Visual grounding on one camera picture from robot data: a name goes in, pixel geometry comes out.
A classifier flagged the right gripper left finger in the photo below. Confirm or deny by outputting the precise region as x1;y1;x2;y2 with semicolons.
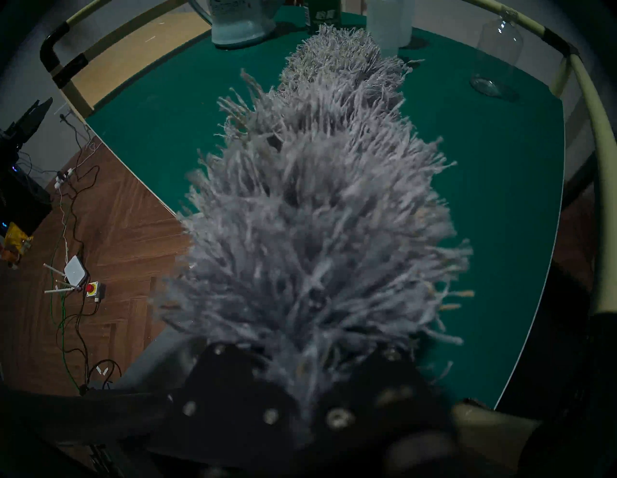
169;345;299;450

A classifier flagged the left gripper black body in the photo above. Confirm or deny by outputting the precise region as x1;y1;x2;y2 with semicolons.
0;126;29;167

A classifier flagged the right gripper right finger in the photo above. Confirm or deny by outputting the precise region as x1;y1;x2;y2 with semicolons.
313;349;454;463

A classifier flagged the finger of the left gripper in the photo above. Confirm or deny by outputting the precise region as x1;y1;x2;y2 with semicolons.
17;98;54;140

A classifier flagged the grey fluffy duster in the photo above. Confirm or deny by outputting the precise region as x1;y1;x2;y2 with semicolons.
154;23;475;434

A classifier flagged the black computer box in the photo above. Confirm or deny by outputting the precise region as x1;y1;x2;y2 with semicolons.
0;159;53;237

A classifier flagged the yellow snack bag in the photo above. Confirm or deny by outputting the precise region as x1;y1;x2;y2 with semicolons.
0;222;34;266

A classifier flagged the white wifi router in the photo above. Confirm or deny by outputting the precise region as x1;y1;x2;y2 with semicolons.
43;255;87;294

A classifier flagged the light blue watering can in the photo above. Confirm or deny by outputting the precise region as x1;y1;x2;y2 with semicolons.
190;0;285;49

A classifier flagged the green label water bottle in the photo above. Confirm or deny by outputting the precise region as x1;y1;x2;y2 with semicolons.
304;0;344;28

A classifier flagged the small clear empty bottle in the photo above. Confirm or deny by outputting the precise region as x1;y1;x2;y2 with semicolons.
470;14;524;99

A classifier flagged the black cable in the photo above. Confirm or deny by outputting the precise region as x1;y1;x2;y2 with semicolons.
55;164;123;388

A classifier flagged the green cable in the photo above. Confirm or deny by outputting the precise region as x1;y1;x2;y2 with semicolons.
48;193;82;392

